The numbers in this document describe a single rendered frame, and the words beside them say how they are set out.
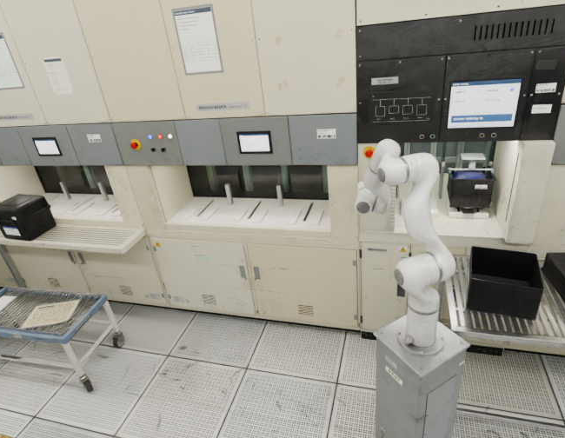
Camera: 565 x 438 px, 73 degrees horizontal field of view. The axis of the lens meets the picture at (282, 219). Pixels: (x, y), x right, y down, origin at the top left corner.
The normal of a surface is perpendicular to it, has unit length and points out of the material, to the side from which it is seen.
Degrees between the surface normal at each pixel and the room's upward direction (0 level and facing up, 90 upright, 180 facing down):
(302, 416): 0
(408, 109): 90
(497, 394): 0
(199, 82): 90
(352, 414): 0
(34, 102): 90
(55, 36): 90
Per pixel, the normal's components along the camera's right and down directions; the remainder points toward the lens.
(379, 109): -0.27, 0.48
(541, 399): -0.11, -0.87
